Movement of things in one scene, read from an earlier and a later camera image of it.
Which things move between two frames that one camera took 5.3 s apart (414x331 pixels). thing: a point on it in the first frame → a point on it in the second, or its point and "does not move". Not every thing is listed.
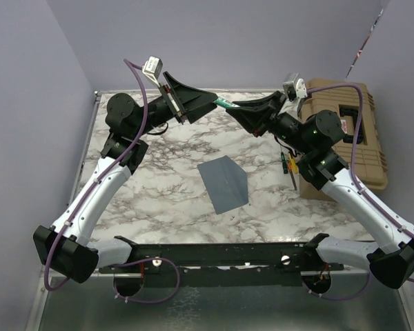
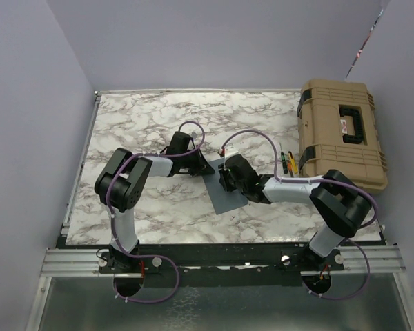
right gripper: (259, 119) → (224, 173)
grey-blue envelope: (225, 183) does not move
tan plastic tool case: (361, 149) does not move
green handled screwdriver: (285, 167) does not move
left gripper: (190, 98) → (202, 167)
